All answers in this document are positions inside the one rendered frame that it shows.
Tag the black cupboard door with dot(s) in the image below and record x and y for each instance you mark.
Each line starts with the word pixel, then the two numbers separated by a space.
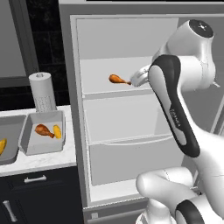
pixel 40 208

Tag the grey window frame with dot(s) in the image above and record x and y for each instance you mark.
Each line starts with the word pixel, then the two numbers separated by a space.
pixel 14 43

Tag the grey tupperware container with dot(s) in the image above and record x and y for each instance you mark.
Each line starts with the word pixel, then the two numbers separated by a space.
pixel 8 139
pixel 43 132

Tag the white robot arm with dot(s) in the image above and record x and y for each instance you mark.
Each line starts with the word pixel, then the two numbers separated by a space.
pixel 186 73

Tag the black drawer front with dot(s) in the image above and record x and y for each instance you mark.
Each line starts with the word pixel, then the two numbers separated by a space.
pixel 40 180

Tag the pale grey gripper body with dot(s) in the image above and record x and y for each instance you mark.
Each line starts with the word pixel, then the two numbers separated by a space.
pixel 139 76

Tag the white paper towel roll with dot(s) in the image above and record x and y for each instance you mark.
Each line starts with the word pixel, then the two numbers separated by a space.
pixel 43 92

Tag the grey open fridge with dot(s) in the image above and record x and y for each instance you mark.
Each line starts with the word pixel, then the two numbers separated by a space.
pixel 128 116

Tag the brown chicken drumstick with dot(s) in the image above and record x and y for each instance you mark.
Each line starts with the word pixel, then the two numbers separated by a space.
pixel 42 129
pixel 115 78

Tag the yellow corn cob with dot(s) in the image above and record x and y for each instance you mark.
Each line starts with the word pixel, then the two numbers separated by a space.
pixel 57 131
pixel 2 146

